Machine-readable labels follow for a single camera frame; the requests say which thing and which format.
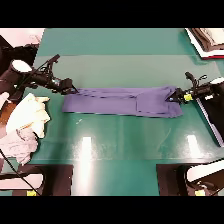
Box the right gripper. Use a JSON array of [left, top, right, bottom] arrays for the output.
[[167, 87, 188, 105]]

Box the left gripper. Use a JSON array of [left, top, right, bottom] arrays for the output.
[[58, 77, 80, 97]]

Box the purple shirt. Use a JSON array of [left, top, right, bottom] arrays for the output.
[[61, 85, 185, 119]]

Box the cream garment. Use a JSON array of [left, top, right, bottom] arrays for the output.
[[5, 92, 52, 139]]

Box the white garment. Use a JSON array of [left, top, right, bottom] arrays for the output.
[[184, 28, 224, 61]]

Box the brown garment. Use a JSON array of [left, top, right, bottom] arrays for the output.
[[191, 28, 224, 52]]

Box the pale grey garment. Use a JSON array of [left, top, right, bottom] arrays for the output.
[[0, 127, 40, 166]]

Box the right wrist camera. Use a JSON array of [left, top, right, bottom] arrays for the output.
[[184, 71, 208, 90]]

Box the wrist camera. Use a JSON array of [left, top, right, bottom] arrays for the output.
[[39, 53, 62, 77], [184, 71, 208, 90]]

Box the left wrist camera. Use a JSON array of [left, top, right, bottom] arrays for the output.
[[39, 53, 62, 77]]

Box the black cable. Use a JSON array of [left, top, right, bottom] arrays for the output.
[[0, 148, 42, 197]]

